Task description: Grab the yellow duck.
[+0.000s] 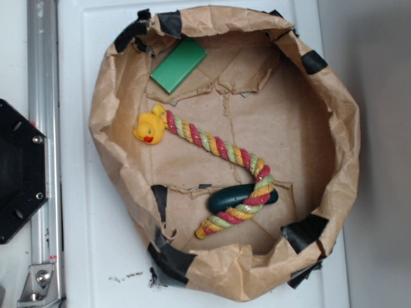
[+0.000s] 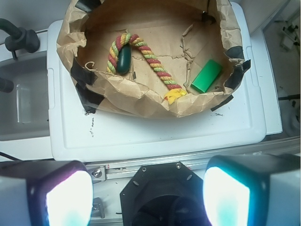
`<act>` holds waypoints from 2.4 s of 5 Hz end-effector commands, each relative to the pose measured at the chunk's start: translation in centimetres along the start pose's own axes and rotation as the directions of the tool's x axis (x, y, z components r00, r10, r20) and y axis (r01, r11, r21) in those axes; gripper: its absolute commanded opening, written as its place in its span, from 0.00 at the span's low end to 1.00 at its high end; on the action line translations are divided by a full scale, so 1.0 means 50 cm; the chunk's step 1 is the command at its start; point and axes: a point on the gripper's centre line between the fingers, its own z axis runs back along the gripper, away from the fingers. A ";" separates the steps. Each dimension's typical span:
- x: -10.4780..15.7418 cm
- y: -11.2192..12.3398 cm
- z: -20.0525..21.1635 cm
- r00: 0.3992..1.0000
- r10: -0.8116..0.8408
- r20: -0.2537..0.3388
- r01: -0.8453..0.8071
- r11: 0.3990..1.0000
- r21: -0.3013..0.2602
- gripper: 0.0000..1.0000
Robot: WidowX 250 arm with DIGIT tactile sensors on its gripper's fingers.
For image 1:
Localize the yellow rubber duck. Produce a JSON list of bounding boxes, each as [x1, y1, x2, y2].
[[133, 104, 166, 145]]

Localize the brown paper bag tray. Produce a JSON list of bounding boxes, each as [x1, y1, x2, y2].
[[89, 6, 360, 302]]

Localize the dark green oval object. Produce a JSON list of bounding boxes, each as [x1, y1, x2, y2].
[[208, 184, 263, 214]]

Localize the green rectangular block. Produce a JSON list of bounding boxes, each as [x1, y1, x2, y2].
[[150, 37, 207, 94]]

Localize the pink green yellow twisted rope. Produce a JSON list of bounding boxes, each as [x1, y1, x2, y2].
[[159, 109, 275, 240]]

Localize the aluminium extrusion rail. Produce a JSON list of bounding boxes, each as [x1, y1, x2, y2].
[[27, 1, 66, 307]]

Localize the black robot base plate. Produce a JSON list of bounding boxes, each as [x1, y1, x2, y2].
[[1, 99, 48, 244]]

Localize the metal corner bracket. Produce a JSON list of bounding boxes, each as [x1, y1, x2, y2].
[[17, 263, 62, 307]]

